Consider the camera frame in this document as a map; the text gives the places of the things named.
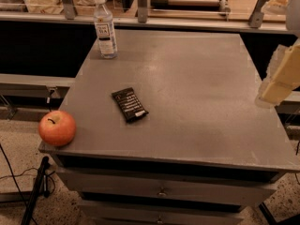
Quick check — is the red apple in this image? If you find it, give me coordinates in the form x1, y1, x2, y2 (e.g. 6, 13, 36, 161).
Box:
38, 111, 76, 146

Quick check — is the lower drawer knob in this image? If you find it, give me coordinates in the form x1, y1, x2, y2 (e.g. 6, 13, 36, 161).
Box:
157, 216, 164, 225

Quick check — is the black rxbar chocolate bar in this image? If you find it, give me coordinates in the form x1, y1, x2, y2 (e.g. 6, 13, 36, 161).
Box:
112, 87, 148, 123

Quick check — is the grey metal rail shelf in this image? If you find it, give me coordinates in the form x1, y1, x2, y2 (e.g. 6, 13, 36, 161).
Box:
0, 0, 292, 34

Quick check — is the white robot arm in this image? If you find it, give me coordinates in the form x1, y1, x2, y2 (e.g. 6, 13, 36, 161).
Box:
255, 0, 300, 109

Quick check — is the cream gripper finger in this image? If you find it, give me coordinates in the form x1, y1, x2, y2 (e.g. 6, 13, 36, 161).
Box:
272, 44, 300, 104
255, 45, 287, 109

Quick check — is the grey drawer cabinet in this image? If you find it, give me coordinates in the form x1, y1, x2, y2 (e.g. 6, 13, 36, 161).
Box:
40, 30, 299, 225

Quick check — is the drawer knob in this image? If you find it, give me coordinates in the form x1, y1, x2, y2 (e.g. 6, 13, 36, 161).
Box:
157, 216, 164, 225
157, 187, 167, 198

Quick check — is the black floor cable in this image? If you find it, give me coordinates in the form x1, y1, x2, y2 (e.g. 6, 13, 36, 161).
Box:
0, 143, 38, 225

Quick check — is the grey low side bench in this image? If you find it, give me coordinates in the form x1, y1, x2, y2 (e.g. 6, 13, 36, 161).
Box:
0, 73, 75, 120

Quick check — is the clear plastic water bottle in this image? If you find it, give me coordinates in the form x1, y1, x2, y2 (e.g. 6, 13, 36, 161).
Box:
94, 0, 117, 59

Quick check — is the black tripod leg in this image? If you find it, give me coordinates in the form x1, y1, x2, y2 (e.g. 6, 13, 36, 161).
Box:
21, 157, 50, 225

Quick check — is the upper drawer knob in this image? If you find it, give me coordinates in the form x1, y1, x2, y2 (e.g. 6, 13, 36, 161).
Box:
157, 187, 167, 198

